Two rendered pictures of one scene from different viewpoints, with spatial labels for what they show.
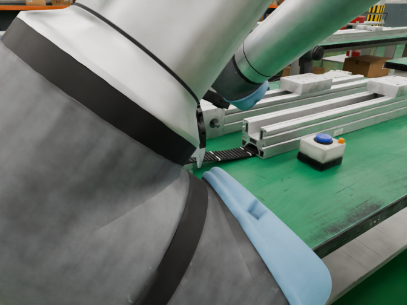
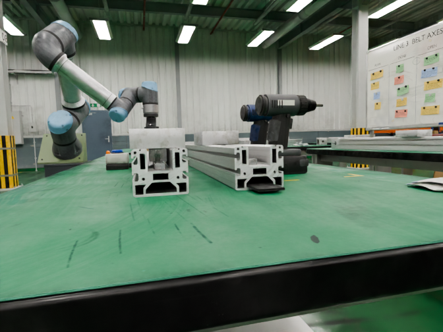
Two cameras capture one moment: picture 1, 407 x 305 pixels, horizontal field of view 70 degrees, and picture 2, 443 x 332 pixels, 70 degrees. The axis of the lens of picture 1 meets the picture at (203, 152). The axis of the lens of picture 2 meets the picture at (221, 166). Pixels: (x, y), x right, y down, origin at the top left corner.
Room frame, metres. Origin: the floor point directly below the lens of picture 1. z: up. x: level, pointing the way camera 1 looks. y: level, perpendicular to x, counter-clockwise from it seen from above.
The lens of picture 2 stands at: (1.40, -1.34, 0.88)
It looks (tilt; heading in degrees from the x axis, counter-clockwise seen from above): 5 degrees down; 107
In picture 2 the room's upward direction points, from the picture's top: 2 degrees counter-clockwise
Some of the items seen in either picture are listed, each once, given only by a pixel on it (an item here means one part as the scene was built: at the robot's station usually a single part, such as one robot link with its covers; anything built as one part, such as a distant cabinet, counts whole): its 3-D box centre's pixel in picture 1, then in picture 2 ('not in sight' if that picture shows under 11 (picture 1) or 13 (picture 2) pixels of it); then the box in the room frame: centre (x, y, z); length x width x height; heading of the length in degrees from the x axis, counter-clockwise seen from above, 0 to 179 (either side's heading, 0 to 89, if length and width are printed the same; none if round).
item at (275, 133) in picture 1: (346, 113); (154, 160); (0.93, -0.48, 0.82); 0.80 x 0.10 x 0.09; 120
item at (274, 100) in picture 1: (303, 99); (215, 157); (1.09, -0.38, 0.82); 0.80 x 0.10 x 0.09; 120
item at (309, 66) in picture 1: (298, 69); (291, 134); (1.33, -0.43, 0.89); 0.20 x 0.08 x 0.22; 32
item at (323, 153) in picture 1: (318, 149); (120, 160); (0.68, -0.30, 0.81); 0.10 x 0.08 x 0.06; 30
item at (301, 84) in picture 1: (304, 86); (215, 142); (1.09, -0.38, 0.87); 0.16 x 0.11 x 0.07; 120
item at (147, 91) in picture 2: not in sight; (149, 93); (0.63, 0.04, 1.11); 0.09 x 0.08 x 0.11; 1
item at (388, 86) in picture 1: (393, 89); (156, 144); (1.06, -0.70, 0.87); 0.16 x 0.11 x 0.07; 120
